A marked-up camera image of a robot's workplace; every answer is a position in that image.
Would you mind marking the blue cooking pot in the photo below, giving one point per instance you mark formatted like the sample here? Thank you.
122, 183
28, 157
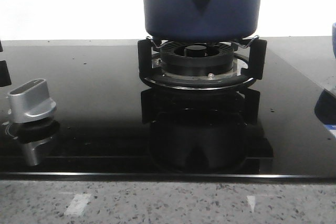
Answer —
201, 20

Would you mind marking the blue plastic bowl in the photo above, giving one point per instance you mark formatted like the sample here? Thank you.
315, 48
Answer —
334, 39

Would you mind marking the black pot support grate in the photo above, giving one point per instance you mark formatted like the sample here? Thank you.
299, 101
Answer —
250, 54

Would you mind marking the black round gas burner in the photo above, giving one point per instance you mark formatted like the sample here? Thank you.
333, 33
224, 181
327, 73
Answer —
196, 59

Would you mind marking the black glass stove top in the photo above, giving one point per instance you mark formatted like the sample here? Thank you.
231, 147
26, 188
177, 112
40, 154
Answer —
109, 125

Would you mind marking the silver stove control knob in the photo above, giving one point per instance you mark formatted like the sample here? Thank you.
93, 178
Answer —
31, 102

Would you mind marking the black left burner grate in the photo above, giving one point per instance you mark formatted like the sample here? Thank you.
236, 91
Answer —
4, 74

